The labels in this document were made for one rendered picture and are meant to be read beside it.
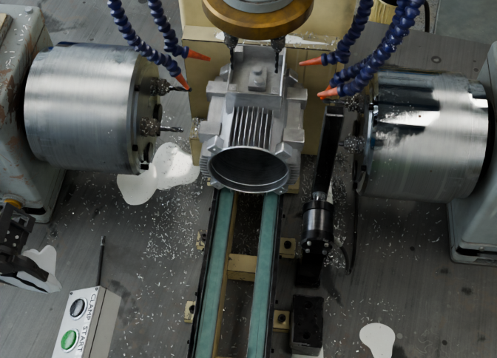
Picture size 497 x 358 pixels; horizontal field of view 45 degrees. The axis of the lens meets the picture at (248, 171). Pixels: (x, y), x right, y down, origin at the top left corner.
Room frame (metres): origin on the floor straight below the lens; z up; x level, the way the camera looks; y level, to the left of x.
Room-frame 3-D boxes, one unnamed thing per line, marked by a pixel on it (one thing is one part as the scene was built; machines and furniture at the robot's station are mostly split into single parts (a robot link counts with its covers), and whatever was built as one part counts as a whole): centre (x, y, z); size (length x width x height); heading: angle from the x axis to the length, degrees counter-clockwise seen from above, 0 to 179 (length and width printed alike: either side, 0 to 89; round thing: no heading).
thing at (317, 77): (0.87, -0.03, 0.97); 0.30 x 0.11 x 0.34; 84
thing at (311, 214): (0.67, -0.18, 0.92); 0.45 x 0.13 x 0.24; 174
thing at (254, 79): (0.76, -0.02, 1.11); 0.12 x 0.11 x 0.07; 174
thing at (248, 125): (0.72, -0.01, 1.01); 0.20 x 0.19 x 0.19; 174
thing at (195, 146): (0.80, 0.09, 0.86); 0.07 x 0.06 x 0.12; 84
